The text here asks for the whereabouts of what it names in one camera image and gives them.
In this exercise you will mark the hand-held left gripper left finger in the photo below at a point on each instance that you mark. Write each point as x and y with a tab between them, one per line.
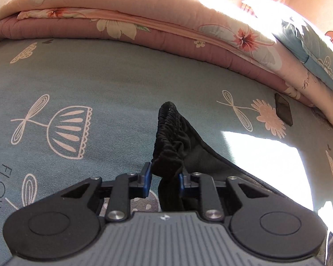
147	181

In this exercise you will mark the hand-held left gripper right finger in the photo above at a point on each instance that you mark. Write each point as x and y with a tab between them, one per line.
181	185

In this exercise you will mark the black printed pants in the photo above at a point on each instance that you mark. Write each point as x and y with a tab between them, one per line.
169	138

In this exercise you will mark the blue floral bed sheet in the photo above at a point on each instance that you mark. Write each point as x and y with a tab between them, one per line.
100	88

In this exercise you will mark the small black rectangular object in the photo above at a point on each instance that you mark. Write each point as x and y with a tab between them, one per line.
284	109

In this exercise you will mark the pink floral folded quilt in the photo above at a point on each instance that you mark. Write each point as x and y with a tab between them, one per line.
155	11

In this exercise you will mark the blue pillow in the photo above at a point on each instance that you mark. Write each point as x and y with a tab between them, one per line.
313	50

